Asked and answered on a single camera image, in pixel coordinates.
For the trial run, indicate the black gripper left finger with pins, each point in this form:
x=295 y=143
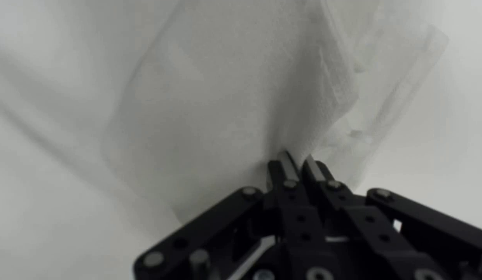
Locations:
x=241 y=234

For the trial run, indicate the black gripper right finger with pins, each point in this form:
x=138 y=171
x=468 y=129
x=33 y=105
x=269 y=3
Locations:
x=396 y=244

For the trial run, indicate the white and red towel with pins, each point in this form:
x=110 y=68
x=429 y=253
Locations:
x=225 y=104

